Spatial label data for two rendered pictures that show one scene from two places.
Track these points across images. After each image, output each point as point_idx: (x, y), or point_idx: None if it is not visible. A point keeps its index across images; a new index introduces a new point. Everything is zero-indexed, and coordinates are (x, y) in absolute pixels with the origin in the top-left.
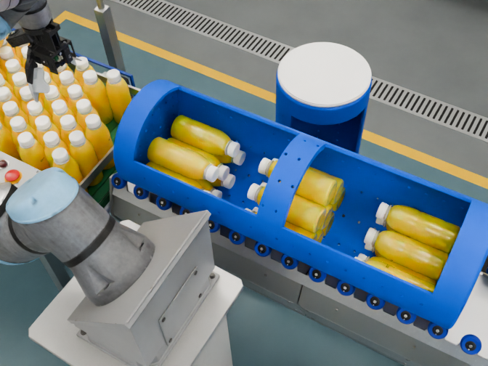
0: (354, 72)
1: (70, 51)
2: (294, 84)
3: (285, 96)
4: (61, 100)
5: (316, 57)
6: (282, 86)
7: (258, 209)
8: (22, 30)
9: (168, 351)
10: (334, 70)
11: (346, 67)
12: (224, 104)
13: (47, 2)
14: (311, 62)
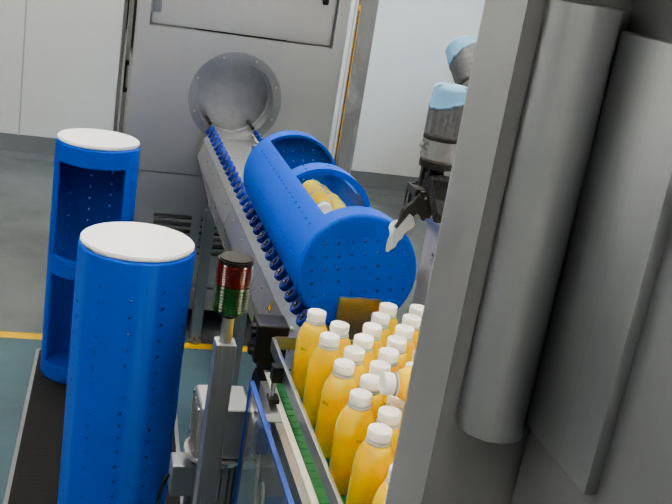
0: (122, 227)
1: (406, 202)
2: (176, 248)
3: (191, 260)
4: (398, 327)
5: (118, 243)
6: (184, 254)
7: (368, 199)
8: (444, 192)
9: None
10: (129, 235)
11: (117, 230)
12: (311, 198)
13: (424, 137)
14: (130, 245)
